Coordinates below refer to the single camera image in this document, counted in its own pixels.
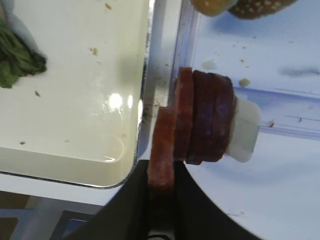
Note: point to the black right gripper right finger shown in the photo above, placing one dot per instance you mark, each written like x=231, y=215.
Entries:
x=197, y=217

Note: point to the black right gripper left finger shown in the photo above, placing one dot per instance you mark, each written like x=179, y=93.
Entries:
x=125, y=217

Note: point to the pink meat patty slice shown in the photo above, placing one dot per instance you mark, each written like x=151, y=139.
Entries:
x=160, y=171

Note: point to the stack of meat slices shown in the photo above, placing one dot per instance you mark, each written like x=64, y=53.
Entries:
x=205, y=106

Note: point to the green lettuce leaf on tray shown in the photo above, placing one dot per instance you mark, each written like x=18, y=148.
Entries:
x=16, y=59

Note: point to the cream metal serving tray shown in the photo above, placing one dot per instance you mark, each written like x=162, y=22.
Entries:
x=78, y=122

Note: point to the sesame bun left half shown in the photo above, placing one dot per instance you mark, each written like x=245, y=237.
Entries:
x=213, y=8

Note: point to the sesame bun half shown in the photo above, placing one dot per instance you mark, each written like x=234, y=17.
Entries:
x=213, y=8
x=254, y=9

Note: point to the sesame bun right half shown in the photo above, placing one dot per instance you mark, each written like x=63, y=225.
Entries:
x=254, y=9

